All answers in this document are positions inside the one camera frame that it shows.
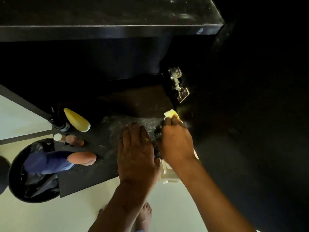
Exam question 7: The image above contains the black cabinet door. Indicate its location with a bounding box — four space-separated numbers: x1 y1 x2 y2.
169 21 309 232

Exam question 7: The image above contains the person's left forearm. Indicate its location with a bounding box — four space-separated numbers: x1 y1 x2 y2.
88 181 155 232

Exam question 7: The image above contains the beige plastic stool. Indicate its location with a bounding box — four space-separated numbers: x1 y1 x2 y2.
158 148 200 184

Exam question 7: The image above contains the black plastic bin liner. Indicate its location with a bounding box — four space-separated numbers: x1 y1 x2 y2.
20 140 60 200

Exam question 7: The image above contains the blue bottle with label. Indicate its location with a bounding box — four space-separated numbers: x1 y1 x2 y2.
23 151 77 175

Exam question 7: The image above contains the dark dropper bottle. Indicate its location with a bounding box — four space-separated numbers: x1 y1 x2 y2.
48 106 70 132

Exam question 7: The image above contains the yellow wet wipe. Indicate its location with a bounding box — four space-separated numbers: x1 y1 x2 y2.
164 109 184 125

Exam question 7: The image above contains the black round trash bin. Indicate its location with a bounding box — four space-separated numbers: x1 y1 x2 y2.
8 138 61 204

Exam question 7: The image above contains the black cabinet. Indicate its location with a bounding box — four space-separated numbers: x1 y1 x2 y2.
0 0 309 198

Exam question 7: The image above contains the pink rounded bottle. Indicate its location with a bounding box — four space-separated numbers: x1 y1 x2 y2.
67 151 97 166

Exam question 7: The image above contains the black cylindrical bin with sticker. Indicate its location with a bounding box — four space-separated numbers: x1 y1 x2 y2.
0 156 11 196

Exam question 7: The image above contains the yellow teardrop bottle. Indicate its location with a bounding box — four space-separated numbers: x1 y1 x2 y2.
63 108 91 133

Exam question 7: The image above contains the small orange tube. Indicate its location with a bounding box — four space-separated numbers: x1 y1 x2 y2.
65 134 85 147

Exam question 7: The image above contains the person's right forearm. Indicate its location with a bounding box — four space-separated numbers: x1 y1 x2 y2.
173 158 256 232

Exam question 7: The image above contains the person's left hand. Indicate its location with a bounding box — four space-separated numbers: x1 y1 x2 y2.
117 122 162 190

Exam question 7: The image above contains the metal cabinet hinge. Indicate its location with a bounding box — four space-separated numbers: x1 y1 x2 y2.
168 67 190 104

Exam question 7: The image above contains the person's right hand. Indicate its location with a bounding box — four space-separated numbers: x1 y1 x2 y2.
157 114 196 169

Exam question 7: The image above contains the person's right foot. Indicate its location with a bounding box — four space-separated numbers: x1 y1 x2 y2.
135 202 153 232

